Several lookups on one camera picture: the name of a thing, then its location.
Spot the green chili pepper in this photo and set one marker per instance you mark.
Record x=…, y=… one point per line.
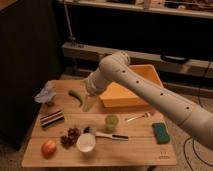
x=74, y=94

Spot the red apple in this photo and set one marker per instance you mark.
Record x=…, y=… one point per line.
x=48, y=148

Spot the metal shelf rack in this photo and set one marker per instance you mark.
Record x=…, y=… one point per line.
x=165, y=35

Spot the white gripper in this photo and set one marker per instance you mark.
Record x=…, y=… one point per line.
x=95, y=86

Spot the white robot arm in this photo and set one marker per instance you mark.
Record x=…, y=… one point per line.
x=189, y=116

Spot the green sponge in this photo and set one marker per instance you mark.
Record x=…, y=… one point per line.
x=160, y=132

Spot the metal fork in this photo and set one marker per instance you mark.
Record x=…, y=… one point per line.
x=145, y=115

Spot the orange plastic bin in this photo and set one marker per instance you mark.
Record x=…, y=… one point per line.
x=118, y=96

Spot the white bowl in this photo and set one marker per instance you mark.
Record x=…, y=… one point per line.
x=86, y=143

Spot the bunch of dark grapes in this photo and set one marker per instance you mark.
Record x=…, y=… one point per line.
x=70, y=138

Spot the green plastic cup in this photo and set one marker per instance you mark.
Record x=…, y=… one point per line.
x=111, y=122

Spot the crumpled grey cloth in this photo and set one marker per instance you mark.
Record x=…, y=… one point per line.
x=46, y=95

